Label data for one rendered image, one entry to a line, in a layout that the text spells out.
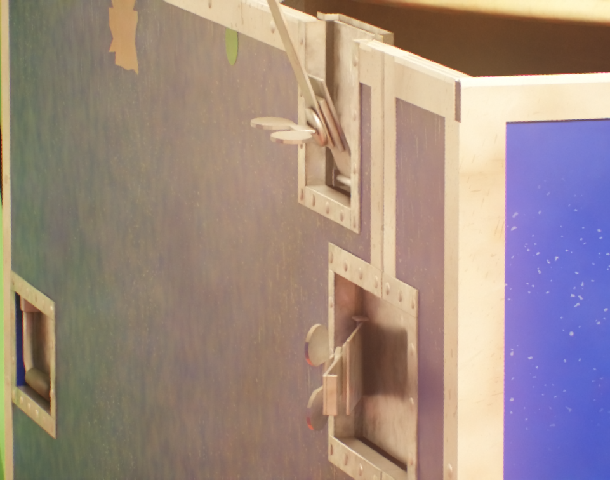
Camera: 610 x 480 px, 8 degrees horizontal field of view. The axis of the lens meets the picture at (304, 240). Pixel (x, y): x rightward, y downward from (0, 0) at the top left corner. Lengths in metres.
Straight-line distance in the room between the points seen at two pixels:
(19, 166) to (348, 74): 0.85
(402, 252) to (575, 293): 0.12
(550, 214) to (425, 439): 0.15
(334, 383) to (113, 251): 0.68
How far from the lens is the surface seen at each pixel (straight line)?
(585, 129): 2.42
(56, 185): 3.35
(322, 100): 2.62
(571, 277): 2.43
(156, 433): 3.08
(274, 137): 2.61
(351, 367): 2.58
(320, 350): 2.59
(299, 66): 2.62
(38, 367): 3.52
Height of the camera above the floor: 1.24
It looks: 9 degrees down
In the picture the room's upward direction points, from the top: straight up
